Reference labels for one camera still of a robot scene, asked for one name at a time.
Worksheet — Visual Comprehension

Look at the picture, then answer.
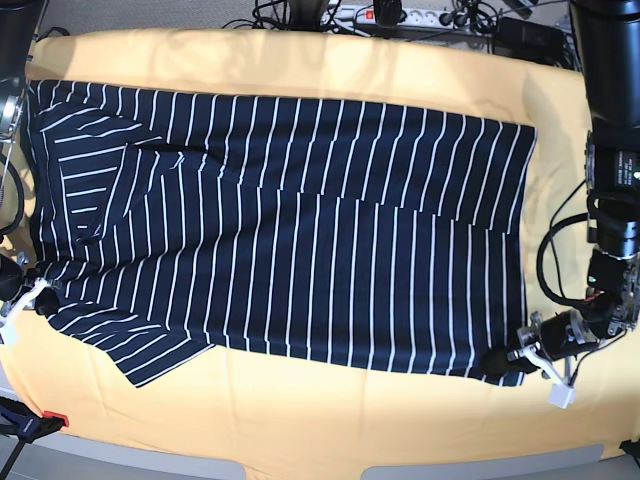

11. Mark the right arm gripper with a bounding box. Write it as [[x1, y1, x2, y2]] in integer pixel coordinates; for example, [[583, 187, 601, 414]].
[[1, 254, 60, 316]]

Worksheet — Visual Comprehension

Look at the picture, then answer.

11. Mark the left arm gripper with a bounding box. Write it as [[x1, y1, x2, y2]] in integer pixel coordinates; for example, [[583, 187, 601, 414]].
[[480, 309, 600, 376]]

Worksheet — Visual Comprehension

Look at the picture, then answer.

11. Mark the navy white-striped T-shirt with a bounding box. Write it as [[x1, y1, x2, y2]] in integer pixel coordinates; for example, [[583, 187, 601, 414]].
[[23, 80, 536, 387]]

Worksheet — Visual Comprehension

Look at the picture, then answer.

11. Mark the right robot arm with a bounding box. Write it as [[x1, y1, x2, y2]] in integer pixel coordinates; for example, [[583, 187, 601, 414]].
[[1, 0, 61, 326]]

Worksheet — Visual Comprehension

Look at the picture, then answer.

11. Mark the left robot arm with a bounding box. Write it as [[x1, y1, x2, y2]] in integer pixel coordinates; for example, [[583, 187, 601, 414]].
[[480, 1, 639, 386]]

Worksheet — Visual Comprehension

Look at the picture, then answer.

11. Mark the blue red table clamp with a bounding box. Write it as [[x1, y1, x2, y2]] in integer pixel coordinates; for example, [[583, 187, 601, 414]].
[[1, 397, 69, 480]]

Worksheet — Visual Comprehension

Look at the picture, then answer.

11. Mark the black clamp right corner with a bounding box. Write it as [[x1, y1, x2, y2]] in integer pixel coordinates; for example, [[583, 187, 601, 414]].
[[619, 431, 640, 461]]

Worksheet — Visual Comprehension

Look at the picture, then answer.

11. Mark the yellow table cloth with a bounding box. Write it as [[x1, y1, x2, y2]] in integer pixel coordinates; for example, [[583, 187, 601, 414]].
[[1, 29, 639, 479]]

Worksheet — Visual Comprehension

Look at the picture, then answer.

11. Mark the black power adapter brick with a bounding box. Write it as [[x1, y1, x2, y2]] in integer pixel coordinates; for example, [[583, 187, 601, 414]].
[[491, 17, 565, 65]]

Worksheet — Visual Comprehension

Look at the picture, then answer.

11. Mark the white power strip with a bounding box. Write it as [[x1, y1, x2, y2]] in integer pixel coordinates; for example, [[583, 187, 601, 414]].
[[322, 4, 497, 34]]

